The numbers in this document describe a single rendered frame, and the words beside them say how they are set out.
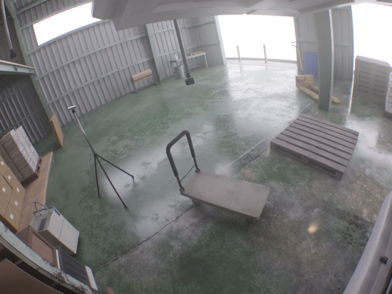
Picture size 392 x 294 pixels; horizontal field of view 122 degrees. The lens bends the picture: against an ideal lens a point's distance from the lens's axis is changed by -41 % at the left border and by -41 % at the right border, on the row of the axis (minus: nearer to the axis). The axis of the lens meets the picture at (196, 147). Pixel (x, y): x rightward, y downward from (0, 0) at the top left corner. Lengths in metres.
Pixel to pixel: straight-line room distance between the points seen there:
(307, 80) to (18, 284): 5.97
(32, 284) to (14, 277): 0.13
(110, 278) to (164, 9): 2.02
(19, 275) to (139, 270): 1.08
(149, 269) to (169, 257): 0.23
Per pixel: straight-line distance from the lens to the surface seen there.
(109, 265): 2.07
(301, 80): 5.20
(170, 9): 0.59
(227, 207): 1.72
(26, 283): 1.44
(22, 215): 4.01
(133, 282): 1.86
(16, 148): 4.75
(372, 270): 1.30
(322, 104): 4.09
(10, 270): 1.34
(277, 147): 2.65
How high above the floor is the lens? 1.57
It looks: 33 degrees down
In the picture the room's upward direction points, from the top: 14 degrees counter-clockwise
